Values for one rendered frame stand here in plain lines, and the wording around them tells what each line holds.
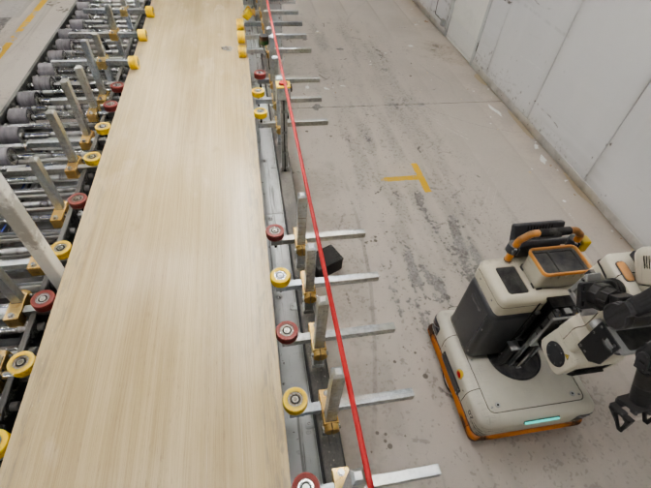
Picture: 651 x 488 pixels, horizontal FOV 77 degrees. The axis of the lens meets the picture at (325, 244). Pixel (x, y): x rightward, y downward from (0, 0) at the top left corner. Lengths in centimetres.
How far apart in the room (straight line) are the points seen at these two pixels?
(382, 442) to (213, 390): 115
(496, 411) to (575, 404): 41
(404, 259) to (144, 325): 191
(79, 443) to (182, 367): 34
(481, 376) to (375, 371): 58
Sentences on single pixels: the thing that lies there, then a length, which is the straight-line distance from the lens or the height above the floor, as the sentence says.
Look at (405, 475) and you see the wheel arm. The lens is 143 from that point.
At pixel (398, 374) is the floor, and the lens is 248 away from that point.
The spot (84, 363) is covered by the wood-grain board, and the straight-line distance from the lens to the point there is 160.
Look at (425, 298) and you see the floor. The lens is 280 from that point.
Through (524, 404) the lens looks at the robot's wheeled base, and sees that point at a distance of 232.
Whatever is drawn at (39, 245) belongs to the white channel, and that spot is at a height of 107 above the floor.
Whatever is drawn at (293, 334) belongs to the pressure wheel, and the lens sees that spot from 148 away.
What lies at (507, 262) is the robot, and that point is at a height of 82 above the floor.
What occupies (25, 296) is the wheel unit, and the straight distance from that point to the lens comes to 191.
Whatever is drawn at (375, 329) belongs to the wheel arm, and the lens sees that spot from 159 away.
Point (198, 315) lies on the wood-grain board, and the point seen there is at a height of 90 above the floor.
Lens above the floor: 220
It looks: 48 degrees down
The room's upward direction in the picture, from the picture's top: 5 degrees clockwise
